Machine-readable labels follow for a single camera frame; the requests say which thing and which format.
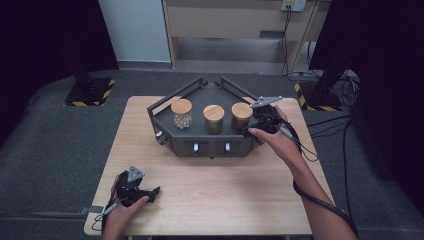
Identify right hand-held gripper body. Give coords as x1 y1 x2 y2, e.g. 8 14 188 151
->
249 95 284 135

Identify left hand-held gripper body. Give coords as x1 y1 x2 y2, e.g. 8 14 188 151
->
111 164 151 208

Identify glass jar of red beans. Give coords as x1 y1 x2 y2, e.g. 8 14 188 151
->
230 101 254 133

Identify black metal storage rack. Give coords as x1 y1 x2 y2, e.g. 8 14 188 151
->
146 76 268 158

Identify glass jar of white beans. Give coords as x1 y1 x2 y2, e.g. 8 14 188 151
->
170 98 194 130

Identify person's right hand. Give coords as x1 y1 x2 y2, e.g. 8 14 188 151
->
248 105 303 165

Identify person's left hand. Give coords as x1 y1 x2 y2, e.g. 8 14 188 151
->
103 195 150 235

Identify black stand with striped base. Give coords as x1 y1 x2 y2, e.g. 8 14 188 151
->
293 59 351 113
63 49 117 108

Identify white power strip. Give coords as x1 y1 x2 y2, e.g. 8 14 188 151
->
280 0 307 13

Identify black curtain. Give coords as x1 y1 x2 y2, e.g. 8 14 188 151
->
0 0 120 148
309 0 424 216

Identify white cabinet panel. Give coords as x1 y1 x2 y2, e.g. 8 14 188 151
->
98 0 173 64

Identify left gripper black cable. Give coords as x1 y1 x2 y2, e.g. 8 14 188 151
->
91 202 118 233

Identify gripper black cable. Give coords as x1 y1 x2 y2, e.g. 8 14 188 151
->
273 113 360 239
91 202 118 233

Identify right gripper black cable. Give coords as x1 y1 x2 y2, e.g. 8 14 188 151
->
273 113 360 239

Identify black power cable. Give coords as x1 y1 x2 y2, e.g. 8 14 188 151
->
280 5 293 77

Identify black floor cables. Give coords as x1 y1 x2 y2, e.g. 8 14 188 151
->
304 41 363 214

